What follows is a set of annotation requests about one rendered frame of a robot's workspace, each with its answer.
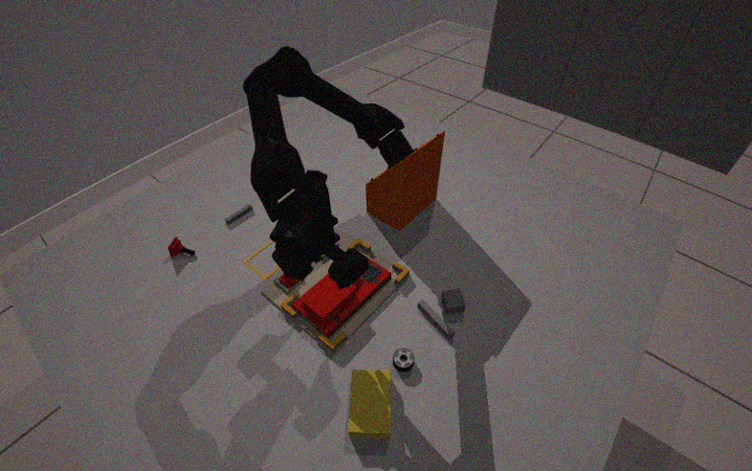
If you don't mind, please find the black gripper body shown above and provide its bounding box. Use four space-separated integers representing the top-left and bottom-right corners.
318 215 369 287

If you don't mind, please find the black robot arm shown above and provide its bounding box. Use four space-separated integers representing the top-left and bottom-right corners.
243 46 418 280

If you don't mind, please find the olive yellow rectangular block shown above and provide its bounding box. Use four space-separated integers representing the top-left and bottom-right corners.
348 370 391 438

